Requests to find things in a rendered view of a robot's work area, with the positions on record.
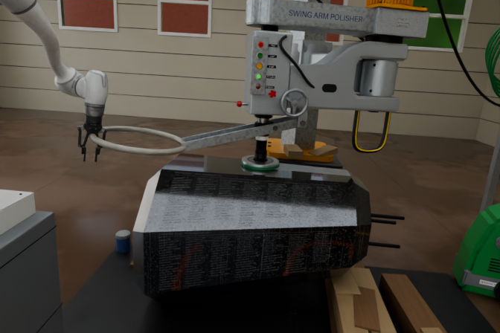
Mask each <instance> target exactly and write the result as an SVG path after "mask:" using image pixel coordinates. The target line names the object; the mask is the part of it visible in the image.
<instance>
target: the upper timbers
mask: <svg viewBox="0 0 500 333"><path fill-rule="evenodd" d="M350 270H351V272H352V275H353V277H354V279H355V281H356V284H357V286H359V287H363V288H369V289H373V290H375V295H376V304H377V309H378V315H379V324H380V330H381V332H380V333H397V332H396V330H395V328H394V325H393V323H392V321H391V318H390V316H389V314H388V311H387V309H386V307H385V304H384V302H383V300H382V297H381V295H380V293H379V290H378V288H377V286H376V283H375V281H374V278H373V276H372V274H371V271H370V269H367V268H352V269H350ZM329 285H330V293H331V297H332V302H333V310H334V314H335V319H336V327H337V332H338V333H379V332H373V331H370V330H367V329H361V328H357V327H355V320H354V303H353V296H348V295H338V294H335V291H334V289H333V284H332V282H331V279H330V278H329Z"/></svg>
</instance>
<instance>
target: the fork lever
mask: <svg viewBox="0 0 500 333"><path fill-rule="evenodd" d="M269 122H273V123H272V124H268V125H264V126H258V127H254V123H250V124H246V125H242V126H236V127H232V128H228V129H222V130H218V131H214V132H207V133H204V134H200V135H193V136H189V137H186V138H182V141H185V142H183V143H182V146H185V147H186V150H185V151H184V152H187V151H191V150H195V149H201V148H205V147H209V146H215V145H219V144H222V143H229V142H232V141H236V140H242V139H246V138H252V137H257V136H261V135H267V134H271V133H274V132H281V131H284V130H288V129H294V128H298V117H288V116H285V117H279V118H275V119H271V120H269ZM300 124H301V126H305V125H306V121H303V120H302V121H301V122H300Z"/></svg>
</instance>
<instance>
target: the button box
mask: <svg viewBox="0 0 500 333"><path fill-rule="evenodd" d="M259 41H263V42H264V47H263V48H259V47H258V46H257V43H258V42H259ZM268 47H269V37H268V36H252V41H251V65H250V79H249V94H256V95H265V90H266V69H267V59H268ZM257 52H262V53H263V58H262V59H258V58H257ZM258 62H261V63H262V64H263V68H262V69H260V70H258V69H256V64H257V63H258ZM257 73H261V74H262V79H261V80H256V79H255V74H257ZM257 83H260V84H261V90H259V91H257V90H255V88H254V86H255V84H257Z"/></svg>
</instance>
